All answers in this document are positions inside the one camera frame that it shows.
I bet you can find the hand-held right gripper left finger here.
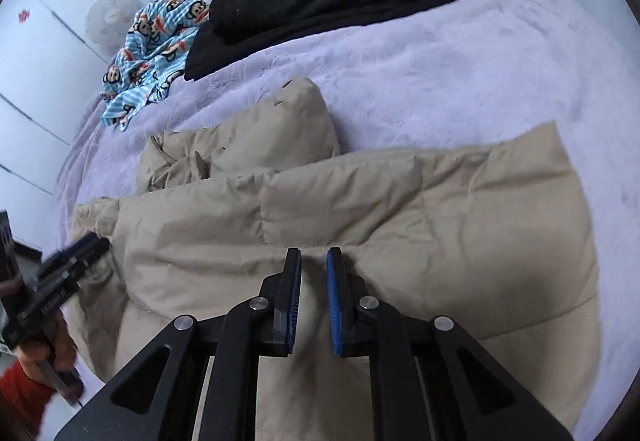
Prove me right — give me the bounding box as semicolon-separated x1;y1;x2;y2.
52;247;304;441

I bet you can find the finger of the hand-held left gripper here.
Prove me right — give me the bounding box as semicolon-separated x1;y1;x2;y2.
45;233;102;269
70;238;111;274

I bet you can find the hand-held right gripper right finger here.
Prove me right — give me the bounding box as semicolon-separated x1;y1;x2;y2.
326;246;576;441

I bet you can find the beige puffer jacket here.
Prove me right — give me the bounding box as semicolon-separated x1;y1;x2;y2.
72;76;603;441

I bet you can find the person's left forearm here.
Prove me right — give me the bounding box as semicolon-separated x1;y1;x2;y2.
0;361;57;437

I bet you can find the person's left hand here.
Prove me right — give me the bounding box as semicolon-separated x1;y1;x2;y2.
12;311;80;392

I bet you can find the white wardrobe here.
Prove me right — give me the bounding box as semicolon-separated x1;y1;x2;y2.
0;0;191;247

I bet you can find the blue monkey print pajamas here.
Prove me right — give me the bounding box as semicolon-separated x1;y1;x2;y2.
100;0;211;132

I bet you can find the white covered fan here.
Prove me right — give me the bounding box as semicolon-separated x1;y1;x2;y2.
84;0;146;62

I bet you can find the flat black folded garment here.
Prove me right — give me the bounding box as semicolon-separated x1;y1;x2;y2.
184;24;301;82

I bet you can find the purple fleece blanket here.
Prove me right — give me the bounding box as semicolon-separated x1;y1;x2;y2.
57;0;640;441

